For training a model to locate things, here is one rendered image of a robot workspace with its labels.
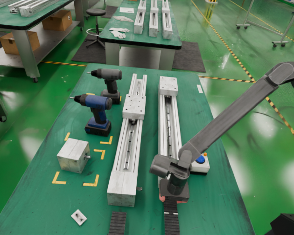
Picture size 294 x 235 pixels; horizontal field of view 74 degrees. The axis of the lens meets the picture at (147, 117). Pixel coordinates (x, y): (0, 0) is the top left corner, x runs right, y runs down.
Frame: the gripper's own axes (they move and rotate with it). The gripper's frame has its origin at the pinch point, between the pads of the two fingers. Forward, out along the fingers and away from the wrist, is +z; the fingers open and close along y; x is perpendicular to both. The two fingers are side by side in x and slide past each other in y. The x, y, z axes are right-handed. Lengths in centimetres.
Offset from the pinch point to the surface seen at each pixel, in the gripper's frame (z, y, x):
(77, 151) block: -7.3, 39.1, -13.2
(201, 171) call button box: -1.3, -14.4, -13.6
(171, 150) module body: -4.1, -0.9, -21.7
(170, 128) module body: -4.2, -0.9, -36.0
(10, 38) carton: 38, 204, -226
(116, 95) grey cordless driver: -4, 31, -60
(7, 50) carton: 55, 214, -225
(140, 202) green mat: 1.8, 11.3, 1.0
